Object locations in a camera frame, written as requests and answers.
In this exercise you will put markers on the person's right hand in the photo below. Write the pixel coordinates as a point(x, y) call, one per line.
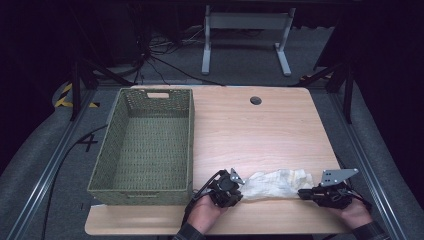
point(355, 215)

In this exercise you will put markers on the round black desk grommet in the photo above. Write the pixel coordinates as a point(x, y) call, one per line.
point(255, 100)

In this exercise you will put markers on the person's left hand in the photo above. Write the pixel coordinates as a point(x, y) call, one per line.
point(205, 213)

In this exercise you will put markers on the black floor tape mark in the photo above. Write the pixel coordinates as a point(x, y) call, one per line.
point(87, 142)

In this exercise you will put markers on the aluminium floor rail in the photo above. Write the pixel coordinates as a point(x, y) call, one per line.
point(50, 166)
point(366, 160)

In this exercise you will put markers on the white cloth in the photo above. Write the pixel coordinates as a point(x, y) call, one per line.
point(273, 185)

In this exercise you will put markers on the grey metal desk frame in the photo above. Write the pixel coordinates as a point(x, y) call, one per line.
point(246, 20)

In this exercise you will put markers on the yellow black hazard tape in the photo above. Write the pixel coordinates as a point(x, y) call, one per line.
point(63, 104)

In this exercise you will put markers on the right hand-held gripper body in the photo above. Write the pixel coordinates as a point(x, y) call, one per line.
point(335, 198)

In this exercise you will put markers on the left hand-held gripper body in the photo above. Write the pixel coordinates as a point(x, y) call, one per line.
point(225, 186)

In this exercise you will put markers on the green woven basket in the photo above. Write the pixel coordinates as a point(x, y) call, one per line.
point(150, 150)

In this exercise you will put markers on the black metal tripod stand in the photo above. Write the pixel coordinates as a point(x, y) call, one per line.
point(76, 90)
point(348, 100)

